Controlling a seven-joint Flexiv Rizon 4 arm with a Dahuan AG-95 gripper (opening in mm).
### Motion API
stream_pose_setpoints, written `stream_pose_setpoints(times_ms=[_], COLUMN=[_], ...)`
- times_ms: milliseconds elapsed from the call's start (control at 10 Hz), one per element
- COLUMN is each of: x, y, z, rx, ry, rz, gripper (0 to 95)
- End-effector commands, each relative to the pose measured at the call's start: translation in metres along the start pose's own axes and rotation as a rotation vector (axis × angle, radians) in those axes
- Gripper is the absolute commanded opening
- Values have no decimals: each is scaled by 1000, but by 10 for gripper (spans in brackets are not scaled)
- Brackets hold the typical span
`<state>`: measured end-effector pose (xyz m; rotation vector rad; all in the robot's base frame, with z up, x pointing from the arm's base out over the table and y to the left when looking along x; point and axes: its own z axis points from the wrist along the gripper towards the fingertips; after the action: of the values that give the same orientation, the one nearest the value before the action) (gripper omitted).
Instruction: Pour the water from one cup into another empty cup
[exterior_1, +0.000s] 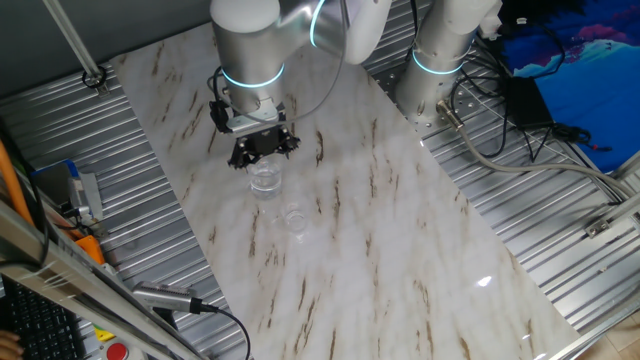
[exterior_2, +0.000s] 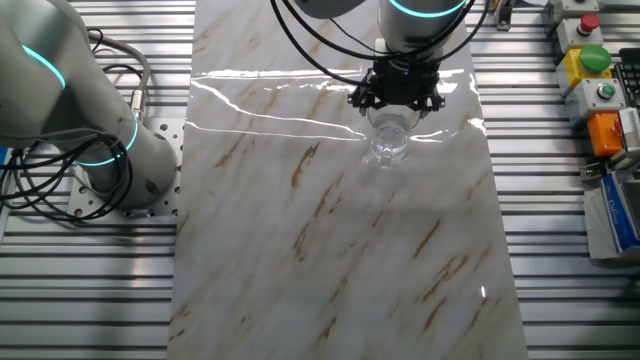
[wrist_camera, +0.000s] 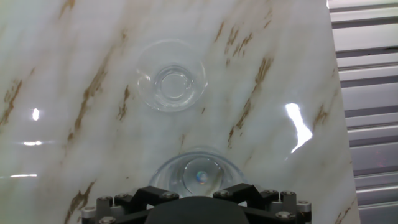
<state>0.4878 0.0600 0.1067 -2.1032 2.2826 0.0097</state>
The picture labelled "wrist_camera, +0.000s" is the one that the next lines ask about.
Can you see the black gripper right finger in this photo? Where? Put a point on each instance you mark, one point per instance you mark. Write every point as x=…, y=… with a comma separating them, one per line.
x=258, y=199

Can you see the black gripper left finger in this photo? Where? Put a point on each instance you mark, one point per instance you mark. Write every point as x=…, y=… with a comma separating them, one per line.
x=136, y=199

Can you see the white marble pattern board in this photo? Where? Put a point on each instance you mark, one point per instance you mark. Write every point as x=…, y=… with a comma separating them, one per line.
x=93, y=155

